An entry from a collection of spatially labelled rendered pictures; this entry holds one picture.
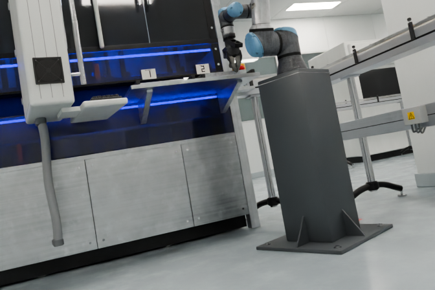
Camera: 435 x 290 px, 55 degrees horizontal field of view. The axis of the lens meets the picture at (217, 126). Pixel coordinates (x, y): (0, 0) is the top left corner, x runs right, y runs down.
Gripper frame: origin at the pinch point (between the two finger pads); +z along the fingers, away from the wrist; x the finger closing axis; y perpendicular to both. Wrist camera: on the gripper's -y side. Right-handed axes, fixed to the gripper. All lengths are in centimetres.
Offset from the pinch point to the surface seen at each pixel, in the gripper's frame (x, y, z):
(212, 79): 16.8, -5.0, 5.2
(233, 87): 0.6, 8.0, 8.1
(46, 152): 102, 10, 28
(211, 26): -4, 35, -38
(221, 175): 7, 35, 56
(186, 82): 31.2, -5.0, 5.1
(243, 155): -9, 35, 46
